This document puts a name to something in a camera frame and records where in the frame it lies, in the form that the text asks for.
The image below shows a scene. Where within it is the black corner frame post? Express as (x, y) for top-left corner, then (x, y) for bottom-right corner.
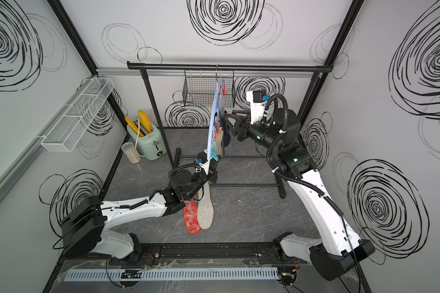
(47, 0), (127, 128)
(298, 1), (364, 124)

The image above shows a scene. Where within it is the red clothespin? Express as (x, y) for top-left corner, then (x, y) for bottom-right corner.
(219, 83), (226, 108)

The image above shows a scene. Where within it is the grey slotted cable duct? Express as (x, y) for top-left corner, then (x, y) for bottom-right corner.
(64, 267), (279, 282)

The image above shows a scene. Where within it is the aluminium wall rail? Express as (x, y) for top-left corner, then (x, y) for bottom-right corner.
(98, 68), (313, 78)

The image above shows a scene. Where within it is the black wire wall basket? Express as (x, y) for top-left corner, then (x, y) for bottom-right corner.
(182, 76), (237, 108)

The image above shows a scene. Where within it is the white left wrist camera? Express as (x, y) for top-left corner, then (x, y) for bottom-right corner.
(196, 158), (210, 178)

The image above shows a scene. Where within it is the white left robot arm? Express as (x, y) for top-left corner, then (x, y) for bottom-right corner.
(62, 152), (221, 260)

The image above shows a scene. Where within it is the light blue arc hanger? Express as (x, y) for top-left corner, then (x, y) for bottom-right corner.
(207, 79), (225, 162)

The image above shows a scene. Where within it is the black corner frame post right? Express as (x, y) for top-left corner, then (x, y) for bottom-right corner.
(298, 1), (364, 124)

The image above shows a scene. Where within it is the black felt insole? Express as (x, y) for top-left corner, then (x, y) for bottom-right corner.
(221, 117), (233, 148)

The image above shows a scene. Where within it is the clear plastic cup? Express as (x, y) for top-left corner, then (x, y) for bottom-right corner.
(121, 142), (141, 164)

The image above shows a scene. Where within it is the white insole yellow trim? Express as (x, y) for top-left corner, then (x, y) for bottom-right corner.
(215, 127), (224, 156)

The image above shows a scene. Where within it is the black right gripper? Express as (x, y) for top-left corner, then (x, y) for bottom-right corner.
(224, 109), (281, 156)

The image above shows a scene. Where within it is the white insole orange trim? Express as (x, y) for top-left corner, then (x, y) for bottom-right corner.
(198, 182), (215, 230)

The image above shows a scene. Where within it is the mint green toaster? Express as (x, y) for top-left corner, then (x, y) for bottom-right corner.
(127, 125), (167, 161)

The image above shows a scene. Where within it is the black corrugated cable hose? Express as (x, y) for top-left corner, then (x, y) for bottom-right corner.
(263, 93), (345, 217)

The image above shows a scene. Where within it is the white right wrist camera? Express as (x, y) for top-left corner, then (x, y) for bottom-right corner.
(246, 89), (269, 125)

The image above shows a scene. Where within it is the teal clothespin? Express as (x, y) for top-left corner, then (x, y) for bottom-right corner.
(210, 148), (219, 162)

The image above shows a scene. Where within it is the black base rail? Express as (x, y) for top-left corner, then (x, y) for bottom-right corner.
(106, 239), (316, 268)

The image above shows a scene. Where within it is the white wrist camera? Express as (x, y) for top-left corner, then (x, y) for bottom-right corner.
(196, 158), (210, 178)
(246, 89), (269, 125)

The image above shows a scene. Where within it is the red insole orange trim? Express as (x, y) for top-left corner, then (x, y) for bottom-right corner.
(183, 199), (201, 234)

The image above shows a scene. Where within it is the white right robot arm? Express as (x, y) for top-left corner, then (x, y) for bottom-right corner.
(224, 108), (375, 282)

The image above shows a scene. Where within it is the black metal clothes rack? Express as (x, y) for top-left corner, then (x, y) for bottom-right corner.
(126, 61), (333, 200)

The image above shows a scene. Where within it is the white wire wall shelf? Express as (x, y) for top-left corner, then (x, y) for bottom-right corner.
(40, 77), (114, 153)

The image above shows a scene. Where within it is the black corner frame post left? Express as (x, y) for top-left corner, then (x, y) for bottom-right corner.
(47, 0), (127, 128)

